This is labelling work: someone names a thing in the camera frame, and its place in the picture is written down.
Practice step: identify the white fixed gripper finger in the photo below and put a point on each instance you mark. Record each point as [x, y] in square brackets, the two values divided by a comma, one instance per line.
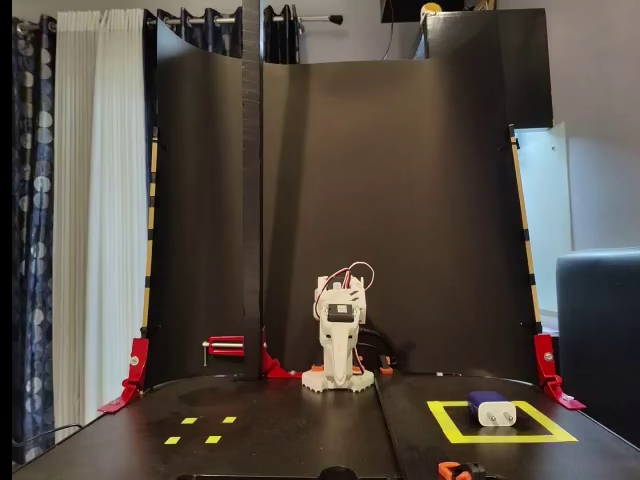
[334, 360]

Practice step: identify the yellow black striped stick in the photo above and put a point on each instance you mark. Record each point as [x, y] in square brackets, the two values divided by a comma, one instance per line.
[150, 225]
[525, 225]

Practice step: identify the small orange black clamp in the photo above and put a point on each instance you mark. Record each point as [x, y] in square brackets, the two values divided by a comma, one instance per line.
[316, 369]
[356, 369]
[384, 369]

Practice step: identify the white cabinet door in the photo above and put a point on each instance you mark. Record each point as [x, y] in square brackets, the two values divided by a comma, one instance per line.
[545, 200]

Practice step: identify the black curved backdrop board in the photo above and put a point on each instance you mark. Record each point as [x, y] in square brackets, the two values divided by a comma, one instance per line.
[425, 200]

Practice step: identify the white pleated curtain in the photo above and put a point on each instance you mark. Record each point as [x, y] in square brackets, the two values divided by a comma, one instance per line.
[100, 200]

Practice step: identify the red screw clamp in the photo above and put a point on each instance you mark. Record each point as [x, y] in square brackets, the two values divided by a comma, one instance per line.
[225, 345]

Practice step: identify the dark blue patterned curtain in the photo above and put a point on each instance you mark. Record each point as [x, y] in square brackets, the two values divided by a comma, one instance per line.
[32, 200]

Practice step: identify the yellow white round lamp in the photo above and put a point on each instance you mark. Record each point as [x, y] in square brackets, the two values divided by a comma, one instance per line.
[431, 9]

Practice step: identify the orange black spring clamp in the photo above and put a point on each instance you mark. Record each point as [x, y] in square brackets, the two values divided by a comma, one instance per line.
[447, 471]

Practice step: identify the black wall-mounted box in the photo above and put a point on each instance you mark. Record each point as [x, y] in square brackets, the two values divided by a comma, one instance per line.
[400, 10]

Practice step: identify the yellow tape square outline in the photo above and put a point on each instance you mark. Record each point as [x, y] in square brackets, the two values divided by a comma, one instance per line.
[500, 439]

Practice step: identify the white moving gripper finger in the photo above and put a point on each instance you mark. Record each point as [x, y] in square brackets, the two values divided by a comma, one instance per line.
[351, 355]

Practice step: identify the silver curtain rod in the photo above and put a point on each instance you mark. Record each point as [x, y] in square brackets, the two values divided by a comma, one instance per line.
[315, 20]

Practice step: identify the red corner bracket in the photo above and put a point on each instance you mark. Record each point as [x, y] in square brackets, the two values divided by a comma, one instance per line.
[135, 370]
[550, 370]

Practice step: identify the dark blue grommet curtain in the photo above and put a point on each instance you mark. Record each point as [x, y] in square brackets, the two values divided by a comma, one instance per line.
[192, 40]

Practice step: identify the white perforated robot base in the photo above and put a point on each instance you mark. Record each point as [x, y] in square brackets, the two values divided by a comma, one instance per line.
[362, 382]

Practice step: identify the black vertical post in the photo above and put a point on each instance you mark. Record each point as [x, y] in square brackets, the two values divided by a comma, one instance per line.
[252, 150]

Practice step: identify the blue white USB wall charger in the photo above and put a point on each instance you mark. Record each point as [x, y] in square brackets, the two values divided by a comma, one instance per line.
[495, 412]

